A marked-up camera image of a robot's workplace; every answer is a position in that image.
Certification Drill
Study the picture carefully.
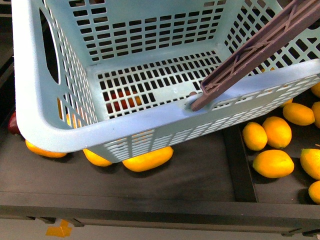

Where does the light blue plastic basket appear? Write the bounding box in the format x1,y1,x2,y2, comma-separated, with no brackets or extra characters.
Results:
11,0,320,163

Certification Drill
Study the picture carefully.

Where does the brown basket handle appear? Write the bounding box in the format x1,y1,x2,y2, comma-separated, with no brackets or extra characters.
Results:
190,0,320,111

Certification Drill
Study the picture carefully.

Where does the yellow mango under basket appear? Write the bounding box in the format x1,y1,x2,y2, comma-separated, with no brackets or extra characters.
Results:
122,146,174,173

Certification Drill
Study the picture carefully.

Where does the yellow lemon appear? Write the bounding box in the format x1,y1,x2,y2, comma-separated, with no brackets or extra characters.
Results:
242,122,268,151
300,148,320,180
252,149,295,179
282,102,315,126
262,116,292,149
308,180,320,205

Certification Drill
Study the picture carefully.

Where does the black display tray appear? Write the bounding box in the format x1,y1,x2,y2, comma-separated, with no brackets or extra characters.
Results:
0,49,320,237

